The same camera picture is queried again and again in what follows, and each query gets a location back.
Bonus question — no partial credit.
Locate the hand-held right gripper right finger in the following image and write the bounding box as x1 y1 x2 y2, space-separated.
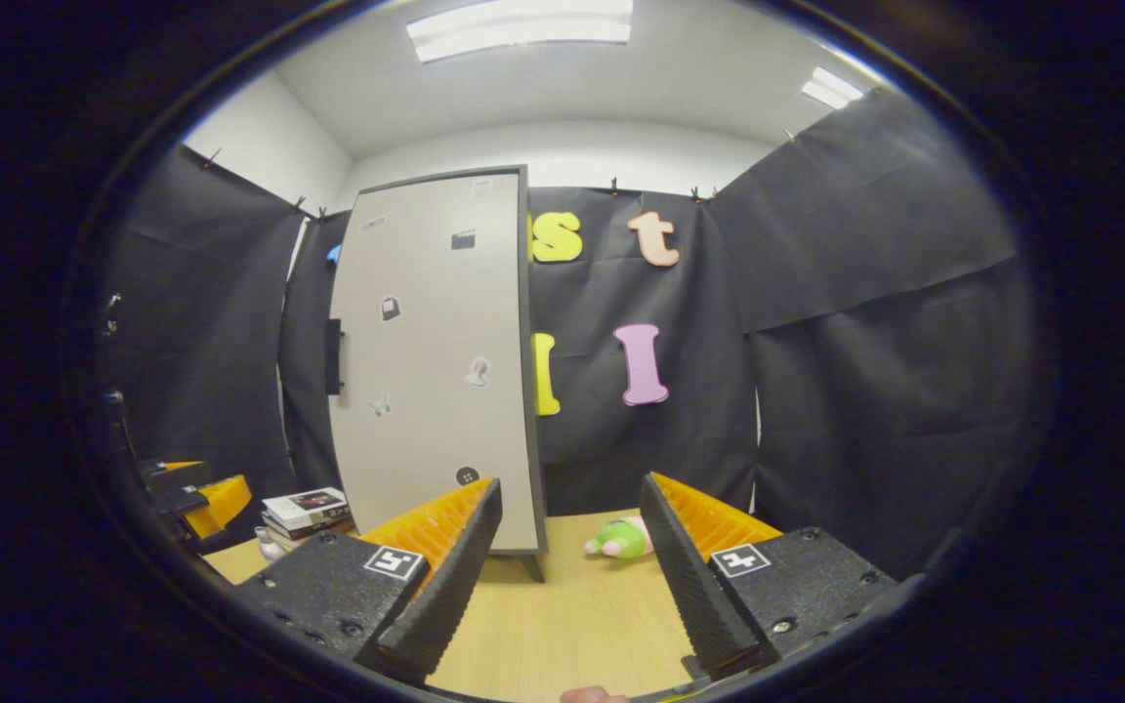
639 472 900 682

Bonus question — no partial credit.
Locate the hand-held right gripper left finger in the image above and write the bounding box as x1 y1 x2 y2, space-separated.
235 476 505 686

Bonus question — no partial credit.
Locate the black door handle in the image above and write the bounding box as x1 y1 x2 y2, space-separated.
324 317 346 397

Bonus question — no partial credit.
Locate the beige cabinet door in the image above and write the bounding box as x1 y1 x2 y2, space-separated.
328 171 540 555

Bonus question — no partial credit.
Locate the green plush toy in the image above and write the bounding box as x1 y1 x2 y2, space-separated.
584 516 657 561

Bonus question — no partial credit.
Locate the white cover book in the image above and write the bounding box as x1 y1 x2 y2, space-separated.
261 486 352 533

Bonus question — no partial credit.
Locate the brown cover book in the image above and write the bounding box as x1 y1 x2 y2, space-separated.
264 517 357 554

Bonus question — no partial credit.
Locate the black backdrop cloth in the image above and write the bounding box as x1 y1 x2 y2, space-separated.
84 86 1044 587

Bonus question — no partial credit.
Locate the ceiling light panel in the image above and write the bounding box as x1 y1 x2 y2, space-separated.
801 66 867 111
405 0 635 65

